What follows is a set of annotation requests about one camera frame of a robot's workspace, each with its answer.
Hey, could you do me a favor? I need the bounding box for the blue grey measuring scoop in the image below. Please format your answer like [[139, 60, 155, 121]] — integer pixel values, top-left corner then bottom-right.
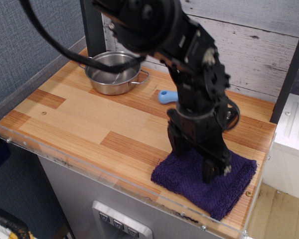
[[158, 90, 178, 105]]

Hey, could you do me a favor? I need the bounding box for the silver dispenser button panel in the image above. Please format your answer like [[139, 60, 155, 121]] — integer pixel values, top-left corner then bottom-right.
[[92, 200, 153, 239]]

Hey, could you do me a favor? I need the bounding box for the stainless steel pot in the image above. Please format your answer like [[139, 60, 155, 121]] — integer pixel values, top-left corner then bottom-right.
[[79, 51, 150, 96]]

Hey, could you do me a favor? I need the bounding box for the dark grey left post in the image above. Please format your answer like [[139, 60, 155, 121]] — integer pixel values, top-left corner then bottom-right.
[[80, 0, 106, 57]]

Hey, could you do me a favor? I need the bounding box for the clear acrylic guard rail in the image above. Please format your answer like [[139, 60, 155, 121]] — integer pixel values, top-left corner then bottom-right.
[[0, 40, 276, 239]]

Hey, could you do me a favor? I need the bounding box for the black sleeved cable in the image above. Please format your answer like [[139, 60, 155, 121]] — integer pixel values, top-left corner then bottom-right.
[[19, 0, 147, 73]]

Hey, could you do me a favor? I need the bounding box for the yellow black object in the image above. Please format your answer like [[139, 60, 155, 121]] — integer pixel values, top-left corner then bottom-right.
[[8, 230, 33, 239]]

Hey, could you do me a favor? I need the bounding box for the grey metal cabinet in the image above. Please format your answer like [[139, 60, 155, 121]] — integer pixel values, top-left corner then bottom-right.
[[39, 156, 246, 239]]

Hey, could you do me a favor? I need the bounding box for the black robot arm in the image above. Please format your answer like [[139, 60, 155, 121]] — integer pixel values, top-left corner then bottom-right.
[[93, 0, 231, 183]]

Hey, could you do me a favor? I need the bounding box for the small black bottle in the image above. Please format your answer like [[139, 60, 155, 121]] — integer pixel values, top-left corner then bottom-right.
[[224, 107, 240, 130]]

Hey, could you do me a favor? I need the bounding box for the dark grey post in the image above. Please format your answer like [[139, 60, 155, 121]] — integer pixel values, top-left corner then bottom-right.
[[80, 0, 106, 57], [270, 41, 299, 124]]

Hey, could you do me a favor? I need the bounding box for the white ribbed box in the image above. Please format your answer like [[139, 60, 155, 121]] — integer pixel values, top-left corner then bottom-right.
[[263, 94, 299, 198]]

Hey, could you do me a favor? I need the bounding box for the dark grey right post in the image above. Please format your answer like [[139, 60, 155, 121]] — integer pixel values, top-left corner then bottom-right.
[[270, 41, 299, 124]]

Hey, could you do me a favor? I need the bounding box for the purple cloth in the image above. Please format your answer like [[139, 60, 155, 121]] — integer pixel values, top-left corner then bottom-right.
[[151, 150, 257, 221]]

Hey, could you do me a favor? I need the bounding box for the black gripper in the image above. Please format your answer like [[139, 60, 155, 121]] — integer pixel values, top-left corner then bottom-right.
[[166, 101, 232, 184]]

